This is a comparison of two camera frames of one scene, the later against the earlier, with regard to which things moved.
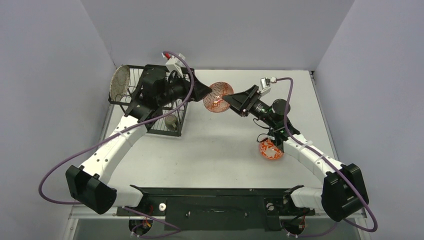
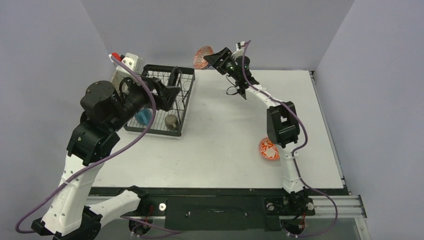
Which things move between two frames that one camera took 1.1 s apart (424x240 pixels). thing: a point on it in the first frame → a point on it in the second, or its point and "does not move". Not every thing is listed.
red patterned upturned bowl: x=214 y=102 → x=199 y=61
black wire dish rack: x=159 y=97 does not move
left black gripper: x=199 y=90 → x=164 y=99
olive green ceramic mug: x=171 y=121 does not move
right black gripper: x=248 y=103 → x=224 y=62
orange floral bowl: x=269 y=150 does not move
